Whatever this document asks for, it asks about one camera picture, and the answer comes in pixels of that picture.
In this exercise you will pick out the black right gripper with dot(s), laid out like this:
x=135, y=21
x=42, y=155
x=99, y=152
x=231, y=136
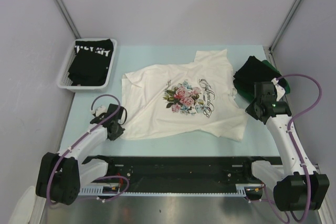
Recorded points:
x=250, y=110

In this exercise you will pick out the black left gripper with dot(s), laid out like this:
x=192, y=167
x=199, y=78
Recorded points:
x=112, y=137

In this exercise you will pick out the white floral print t-shirt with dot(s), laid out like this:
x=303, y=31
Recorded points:
x=166, y=100

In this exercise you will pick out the white plastic laundry basket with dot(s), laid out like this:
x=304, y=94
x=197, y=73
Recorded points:
x=64, y=82

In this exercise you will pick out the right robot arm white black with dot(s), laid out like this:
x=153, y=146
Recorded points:
x=299, y=186

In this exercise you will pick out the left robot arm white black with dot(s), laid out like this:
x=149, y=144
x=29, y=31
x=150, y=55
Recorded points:
x=63, y=174

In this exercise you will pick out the folded black t-shirt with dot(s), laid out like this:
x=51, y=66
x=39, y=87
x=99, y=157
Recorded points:
x=252, y=73

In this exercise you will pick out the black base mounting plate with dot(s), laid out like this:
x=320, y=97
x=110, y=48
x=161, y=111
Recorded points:
x=194, y=175

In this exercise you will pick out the black t-shirt white lettering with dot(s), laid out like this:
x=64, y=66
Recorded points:
x=91, y=63

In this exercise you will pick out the right rear aluminium post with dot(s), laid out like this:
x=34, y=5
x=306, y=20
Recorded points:
x=285, y=24

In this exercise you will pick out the aluminium post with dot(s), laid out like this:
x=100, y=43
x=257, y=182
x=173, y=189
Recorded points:
x=285, y=24
x=67, y=18

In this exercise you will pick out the aluminium front frame rail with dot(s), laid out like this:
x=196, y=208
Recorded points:
x=317, y=168

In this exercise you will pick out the light blue cable duct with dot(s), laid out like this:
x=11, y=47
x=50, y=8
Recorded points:
x=97, y=191

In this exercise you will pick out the left rear aluminium post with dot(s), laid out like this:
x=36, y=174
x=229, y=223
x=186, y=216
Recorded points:
x=67, y=18

